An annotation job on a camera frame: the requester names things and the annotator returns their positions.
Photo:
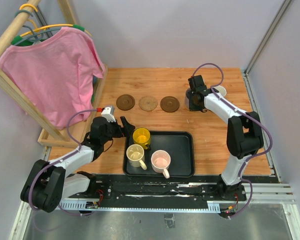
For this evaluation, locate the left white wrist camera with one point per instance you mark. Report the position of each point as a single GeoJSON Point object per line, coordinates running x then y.
{"type": "Point", "coordinates": [108, 114]}

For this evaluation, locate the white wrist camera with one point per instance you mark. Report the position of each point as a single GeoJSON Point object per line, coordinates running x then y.
{"type": "Point", "coordinates": [196, 83]}
{"type": "Point", "coordinates": [108, 114]}

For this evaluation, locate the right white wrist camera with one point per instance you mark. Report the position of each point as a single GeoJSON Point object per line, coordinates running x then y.
{"type": "Point", "coordinates": [196, 83]}

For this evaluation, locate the cream yellow mug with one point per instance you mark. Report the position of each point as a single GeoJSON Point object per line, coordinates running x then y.
{"type": "Point", "coordinates": [136, 156]}

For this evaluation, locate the brown wooden coaster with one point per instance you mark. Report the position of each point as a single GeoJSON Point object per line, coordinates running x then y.
{"type": "Point", "coordinates": [125, 102]}
{"type": "Point", "coordinates": [169, 104]}

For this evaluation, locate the aluminium corner post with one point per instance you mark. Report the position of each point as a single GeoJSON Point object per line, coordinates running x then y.
{"type": "Point", "coordinates": [283, 9]}

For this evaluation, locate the aluminium frame rail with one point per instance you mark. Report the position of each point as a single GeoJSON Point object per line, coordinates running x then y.
{"type": "Point", "coordinates": [272, 192]}

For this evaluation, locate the grey clothes hanger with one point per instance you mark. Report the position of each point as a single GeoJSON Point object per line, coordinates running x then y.
{"type": "Point", "coordinates": [40, 18]}

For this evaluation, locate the white slotted cable duct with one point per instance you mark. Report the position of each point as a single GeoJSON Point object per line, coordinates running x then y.
{"type": "Point", "coordinates": [141, 205]}

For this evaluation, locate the pink t-shirt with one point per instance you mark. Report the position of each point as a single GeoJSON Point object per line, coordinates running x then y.
{"type": "Point", "coordinates": [56, 75]}

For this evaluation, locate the yellow glass mug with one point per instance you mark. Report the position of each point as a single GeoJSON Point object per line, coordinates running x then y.
{"type": "Point", "coordinates": [142, 136]}

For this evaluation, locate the black plastic tray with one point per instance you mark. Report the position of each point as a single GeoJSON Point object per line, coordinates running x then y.
{"type": "Point", "coordinates": [178, 144]}

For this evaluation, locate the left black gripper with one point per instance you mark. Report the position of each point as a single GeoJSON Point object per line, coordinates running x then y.
{"type": "Point", "coordinates": [125, 131]}

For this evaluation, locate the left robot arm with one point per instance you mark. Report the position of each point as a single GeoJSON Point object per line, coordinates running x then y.
{"type": "Point", "coordinates": [51, 181]}

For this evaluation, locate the pale green octagonal mug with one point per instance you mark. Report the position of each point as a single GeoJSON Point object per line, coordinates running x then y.
{"type": "Point", "coordinates": [221, 90]}

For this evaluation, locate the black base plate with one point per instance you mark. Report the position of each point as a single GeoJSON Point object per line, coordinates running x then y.
{"type": "Point", "coordinates": [173, 190]}

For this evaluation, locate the pink mug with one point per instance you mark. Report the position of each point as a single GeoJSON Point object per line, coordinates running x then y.
{"type": "Point", "coordinates": [160, 162]}

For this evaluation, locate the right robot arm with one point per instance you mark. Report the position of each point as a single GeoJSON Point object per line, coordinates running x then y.
{"type": "Point", "coordinates": [244, 136]}

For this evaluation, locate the yellow clothes hanger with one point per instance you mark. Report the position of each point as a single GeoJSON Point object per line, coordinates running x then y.
{"type": "Point", "coordinates": [68, 14]}

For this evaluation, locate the woven rattan coaster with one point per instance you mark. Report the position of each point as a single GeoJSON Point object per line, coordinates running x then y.
{"type": "Point", "coordinates": [148, 103]}

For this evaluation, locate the purple mug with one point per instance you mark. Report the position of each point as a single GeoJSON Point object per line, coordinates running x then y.
{"type": "Point", "coordinates": [186, 99]}

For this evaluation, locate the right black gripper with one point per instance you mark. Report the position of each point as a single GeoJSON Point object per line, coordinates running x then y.
{"type": "Point", "coordinates": [192, 107]}

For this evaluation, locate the wooden clothes rack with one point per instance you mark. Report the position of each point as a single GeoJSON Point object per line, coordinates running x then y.
{"type": "Point", "coordinates": [50, 136]}

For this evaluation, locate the green clothes hanger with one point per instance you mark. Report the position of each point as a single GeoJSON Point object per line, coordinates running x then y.
{"type": "Point", "coordinates": [37, 37]}

